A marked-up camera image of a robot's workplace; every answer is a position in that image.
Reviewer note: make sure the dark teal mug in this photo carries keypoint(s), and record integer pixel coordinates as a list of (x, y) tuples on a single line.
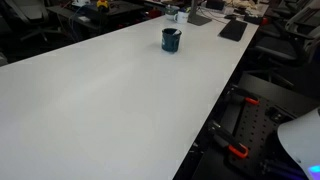
[(170, 43)]

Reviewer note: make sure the white marker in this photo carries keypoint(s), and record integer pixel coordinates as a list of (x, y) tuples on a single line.
[(177, 32)]

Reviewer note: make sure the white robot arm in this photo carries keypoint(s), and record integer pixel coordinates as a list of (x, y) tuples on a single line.
[(301, 140)]

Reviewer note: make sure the white ceramic mug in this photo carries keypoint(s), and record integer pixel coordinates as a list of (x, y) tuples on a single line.
[(182, 17)]

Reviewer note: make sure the grey monitor stand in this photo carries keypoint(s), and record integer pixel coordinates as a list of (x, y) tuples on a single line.
[(198, 18)]

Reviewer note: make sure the black desk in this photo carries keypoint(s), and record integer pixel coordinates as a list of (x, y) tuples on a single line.
[(116, 9)]

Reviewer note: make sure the black flat pad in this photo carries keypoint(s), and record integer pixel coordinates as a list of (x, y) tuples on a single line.
[(233, 30)]

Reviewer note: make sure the black computer mouse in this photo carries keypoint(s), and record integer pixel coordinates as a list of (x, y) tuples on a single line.
[(230, 16)]

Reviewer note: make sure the black box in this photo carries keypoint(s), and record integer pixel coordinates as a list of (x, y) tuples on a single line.
[(215, 4)]

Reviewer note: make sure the yellow toy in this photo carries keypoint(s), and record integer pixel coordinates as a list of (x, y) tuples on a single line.
[(102, 4)]

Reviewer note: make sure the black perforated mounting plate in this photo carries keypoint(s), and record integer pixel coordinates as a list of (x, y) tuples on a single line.
[(256, 130)]

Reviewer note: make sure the black robot cart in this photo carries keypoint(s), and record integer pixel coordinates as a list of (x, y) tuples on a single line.
[(283, 95)]

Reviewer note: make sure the black office chair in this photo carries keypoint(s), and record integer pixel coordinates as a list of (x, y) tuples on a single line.
[(280, 50)]

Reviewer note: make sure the grey mesh office chair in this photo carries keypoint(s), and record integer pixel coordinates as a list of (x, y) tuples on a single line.
[(305, 15)]

